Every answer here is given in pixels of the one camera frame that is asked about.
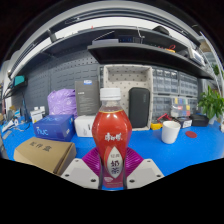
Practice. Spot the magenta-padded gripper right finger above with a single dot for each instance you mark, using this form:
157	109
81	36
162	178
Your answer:
146	171

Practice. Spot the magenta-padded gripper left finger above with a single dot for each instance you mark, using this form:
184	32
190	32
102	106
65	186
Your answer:
78	171

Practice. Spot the red drink bottle white cap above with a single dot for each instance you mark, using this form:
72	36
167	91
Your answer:
111	133

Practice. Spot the brown cardboard box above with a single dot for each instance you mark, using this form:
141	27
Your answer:
41	155

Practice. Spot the white cup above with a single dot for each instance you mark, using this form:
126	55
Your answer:
170	133

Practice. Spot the small white box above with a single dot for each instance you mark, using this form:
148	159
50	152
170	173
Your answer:
84	126

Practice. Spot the yellow multimeter red leads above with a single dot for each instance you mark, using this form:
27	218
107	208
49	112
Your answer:
156	126

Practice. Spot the blue cardboard box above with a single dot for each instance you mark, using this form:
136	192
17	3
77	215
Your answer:
53	128

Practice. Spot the black box white label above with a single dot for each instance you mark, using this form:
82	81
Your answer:
183	122

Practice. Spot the grey small-parts drawer cabinet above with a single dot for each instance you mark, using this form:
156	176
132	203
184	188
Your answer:
188	85
161	105
165	81

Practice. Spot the purple plastic bag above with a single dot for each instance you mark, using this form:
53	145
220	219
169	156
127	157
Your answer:
61	103

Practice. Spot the dark grey upright box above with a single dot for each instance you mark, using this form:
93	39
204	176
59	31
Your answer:
86	100

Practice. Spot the flat black case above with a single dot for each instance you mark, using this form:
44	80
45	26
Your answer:
199	120

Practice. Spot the clear organiser box colourful parts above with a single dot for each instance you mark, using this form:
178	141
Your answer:
181	106

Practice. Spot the potted green plant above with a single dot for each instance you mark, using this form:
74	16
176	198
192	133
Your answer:
211	103

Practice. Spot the black workbench shelf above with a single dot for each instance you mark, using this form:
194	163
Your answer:
140	55

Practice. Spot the yellow meter on shelf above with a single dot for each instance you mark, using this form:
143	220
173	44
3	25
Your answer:
170	50

